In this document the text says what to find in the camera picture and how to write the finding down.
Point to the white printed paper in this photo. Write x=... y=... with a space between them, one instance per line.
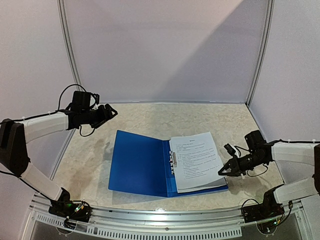
x=212 y=186
x=198 y=160

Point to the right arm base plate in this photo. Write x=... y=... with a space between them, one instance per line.
x=253 y=211

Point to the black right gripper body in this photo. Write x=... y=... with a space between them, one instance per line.
x=236 y=164

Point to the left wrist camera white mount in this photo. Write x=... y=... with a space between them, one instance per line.
x=95 y=101

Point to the aluminium front rail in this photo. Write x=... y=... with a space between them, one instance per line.
x=127 y=224

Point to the left aluminium frame post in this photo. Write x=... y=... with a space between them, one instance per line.
x=61 y=7

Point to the metal folder clip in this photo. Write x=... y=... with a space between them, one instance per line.
x=172 y=161

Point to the aluminium frame post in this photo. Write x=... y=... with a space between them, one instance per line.
x=262 y=51
x=61 y=7

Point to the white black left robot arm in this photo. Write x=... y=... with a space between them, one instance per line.
x=84 y=109

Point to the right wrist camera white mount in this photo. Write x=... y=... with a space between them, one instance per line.
x=231 y=150

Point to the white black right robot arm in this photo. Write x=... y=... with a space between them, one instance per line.
x=262 y=152

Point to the right aluminium frame post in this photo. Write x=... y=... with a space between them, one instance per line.
x=262 y=51

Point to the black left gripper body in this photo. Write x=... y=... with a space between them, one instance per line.
x=96 y=119

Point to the blue plastic folder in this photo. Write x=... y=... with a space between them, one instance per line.
x=141 y=165

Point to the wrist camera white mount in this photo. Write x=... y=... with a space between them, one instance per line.
x=231 y=150
x=95 y=101

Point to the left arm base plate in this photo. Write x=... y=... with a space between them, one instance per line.
x=73 y=210

